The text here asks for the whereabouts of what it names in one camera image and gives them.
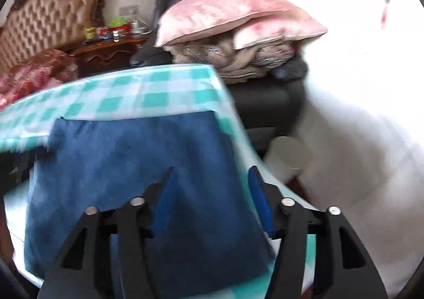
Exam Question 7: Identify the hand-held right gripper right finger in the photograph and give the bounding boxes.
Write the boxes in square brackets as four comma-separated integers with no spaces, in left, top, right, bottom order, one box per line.
[247,165,389,299]

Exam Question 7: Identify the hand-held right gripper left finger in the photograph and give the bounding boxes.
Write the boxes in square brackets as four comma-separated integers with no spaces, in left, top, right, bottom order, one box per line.
[37,166,174,299]

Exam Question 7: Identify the dark blue denim pants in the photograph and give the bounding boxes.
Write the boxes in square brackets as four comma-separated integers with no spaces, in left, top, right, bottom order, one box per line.
[23,110,277,299]

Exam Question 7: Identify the white round bin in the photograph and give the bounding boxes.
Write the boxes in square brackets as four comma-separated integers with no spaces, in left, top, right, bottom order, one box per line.
[263,136,313,187]

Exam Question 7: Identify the red floral blanket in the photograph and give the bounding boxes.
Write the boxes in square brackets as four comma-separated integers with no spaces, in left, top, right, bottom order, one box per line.
[0,48,78,111]

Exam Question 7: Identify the black leather armchair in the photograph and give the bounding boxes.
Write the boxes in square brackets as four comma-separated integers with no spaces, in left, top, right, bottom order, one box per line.
[129,0,309,150]

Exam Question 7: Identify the green white checkered bed sheet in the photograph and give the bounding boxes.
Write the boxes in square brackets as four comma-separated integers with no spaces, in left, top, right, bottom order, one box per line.
[0,63,319,299]

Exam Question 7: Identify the dark grey cloth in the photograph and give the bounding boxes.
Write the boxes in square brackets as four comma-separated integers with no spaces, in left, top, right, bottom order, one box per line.
[268,54,309,81]

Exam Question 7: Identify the folded beige quilt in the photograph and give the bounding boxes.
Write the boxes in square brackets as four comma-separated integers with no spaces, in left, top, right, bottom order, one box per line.
[164,34,297,85]

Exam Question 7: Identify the dark wooden nightstand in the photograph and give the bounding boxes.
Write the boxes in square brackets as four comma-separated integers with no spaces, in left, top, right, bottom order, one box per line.
[68,34,148,77]

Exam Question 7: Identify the tufted tan carved headboard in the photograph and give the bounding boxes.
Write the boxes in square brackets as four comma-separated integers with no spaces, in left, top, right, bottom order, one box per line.
[0,0,108,69]

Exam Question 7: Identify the white bowl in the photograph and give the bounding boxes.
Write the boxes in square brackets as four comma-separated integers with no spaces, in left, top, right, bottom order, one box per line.
[130,19,153,35]

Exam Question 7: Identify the red box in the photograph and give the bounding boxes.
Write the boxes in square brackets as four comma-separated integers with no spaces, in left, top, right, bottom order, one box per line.
[99,27,131,38]

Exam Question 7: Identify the small pink pillow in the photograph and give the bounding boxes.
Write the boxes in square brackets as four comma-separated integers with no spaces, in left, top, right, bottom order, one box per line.
[232,14,328,51]

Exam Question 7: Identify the large pink pillow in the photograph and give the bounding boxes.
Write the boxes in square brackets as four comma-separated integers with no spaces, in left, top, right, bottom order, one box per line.
[154,0,299,48]

